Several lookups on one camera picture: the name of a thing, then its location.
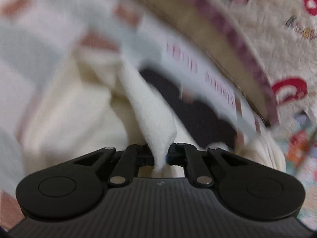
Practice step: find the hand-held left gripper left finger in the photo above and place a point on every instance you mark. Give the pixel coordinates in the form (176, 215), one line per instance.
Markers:
(146, 158)

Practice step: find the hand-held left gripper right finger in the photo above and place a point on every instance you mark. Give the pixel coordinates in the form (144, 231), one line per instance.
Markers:
(173, 155)

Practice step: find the white fleece zip jacket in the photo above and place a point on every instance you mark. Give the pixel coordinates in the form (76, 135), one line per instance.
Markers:
(153, 119)

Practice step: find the dark cloth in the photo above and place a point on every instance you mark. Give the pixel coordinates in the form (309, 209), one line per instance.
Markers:
(198, 114)

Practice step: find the tan round bed headboard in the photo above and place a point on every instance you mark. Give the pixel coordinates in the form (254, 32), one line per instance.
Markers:
(198, 42)

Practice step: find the colourful printed cloth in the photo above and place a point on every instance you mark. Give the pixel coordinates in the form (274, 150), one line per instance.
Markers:
(299, 148)

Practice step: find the cream quilt with red print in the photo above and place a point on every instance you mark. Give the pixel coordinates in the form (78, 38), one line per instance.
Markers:
(272, 42)

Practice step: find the white grey pink checked blanket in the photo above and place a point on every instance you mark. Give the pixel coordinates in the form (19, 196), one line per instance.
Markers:
(49, 17)

